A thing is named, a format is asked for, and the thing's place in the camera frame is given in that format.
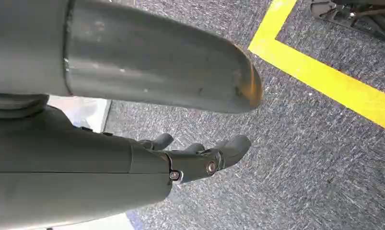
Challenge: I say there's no black robot foot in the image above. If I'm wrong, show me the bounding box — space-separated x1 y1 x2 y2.
309 0 385 44

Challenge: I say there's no yellow floor tape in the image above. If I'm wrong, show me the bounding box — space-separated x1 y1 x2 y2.
248 0 385 134

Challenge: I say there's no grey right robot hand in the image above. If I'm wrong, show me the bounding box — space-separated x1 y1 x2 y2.
0 0 264 230

